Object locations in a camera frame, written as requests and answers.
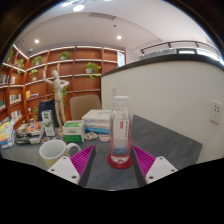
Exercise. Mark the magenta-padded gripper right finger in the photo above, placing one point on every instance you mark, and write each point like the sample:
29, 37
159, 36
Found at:
161, 169

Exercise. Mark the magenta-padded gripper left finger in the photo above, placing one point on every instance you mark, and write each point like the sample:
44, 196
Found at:
63, 169

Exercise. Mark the clear water bottle white cap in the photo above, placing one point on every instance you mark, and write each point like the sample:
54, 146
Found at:
120, 133

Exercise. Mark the yellow striped white mug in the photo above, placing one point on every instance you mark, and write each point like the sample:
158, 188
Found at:
53, 151

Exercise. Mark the small round printed badge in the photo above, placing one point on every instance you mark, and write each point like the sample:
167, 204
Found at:
58, 137
45, 139
104, 137
90, 135

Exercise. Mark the flat round red coaster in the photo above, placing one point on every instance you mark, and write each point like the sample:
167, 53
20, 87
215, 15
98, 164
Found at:
120, 165

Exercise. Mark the tall green white carton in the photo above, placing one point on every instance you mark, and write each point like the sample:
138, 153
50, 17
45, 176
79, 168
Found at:
48, 123

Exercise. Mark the tan upholstered chair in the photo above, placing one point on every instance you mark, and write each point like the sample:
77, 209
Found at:
83, 106

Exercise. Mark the colourful book stack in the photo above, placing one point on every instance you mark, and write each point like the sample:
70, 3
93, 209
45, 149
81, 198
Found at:
6, 133

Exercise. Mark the wooden artist mannequin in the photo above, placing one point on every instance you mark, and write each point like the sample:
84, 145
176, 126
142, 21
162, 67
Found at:
58, 100

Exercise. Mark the orange wooden shelf unit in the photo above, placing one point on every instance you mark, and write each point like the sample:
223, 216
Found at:
80, 83

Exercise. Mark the white curtain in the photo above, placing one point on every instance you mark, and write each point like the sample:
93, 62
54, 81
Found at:
156, 55

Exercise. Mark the window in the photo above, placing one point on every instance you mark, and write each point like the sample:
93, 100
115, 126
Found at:
203, 53

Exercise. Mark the recessed ceiling downlight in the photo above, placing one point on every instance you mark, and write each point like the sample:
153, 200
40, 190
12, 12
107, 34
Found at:
119, 37
36, 41

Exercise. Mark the ceiling air vent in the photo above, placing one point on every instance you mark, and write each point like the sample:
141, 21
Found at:
102, 16

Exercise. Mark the branched ceiling lamp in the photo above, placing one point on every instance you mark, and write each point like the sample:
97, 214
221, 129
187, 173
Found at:
78, 7

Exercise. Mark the white wall socket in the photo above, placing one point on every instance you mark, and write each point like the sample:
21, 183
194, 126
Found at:
216, 112

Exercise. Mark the white wall switch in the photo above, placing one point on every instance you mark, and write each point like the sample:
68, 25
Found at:
114, 92

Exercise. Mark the white wall poster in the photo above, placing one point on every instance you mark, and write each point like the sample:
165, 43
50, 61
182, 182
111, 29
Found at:
121, 59

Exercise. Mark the black curtain rail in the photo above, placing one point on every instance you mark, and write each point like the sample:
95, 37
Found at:
180, 43

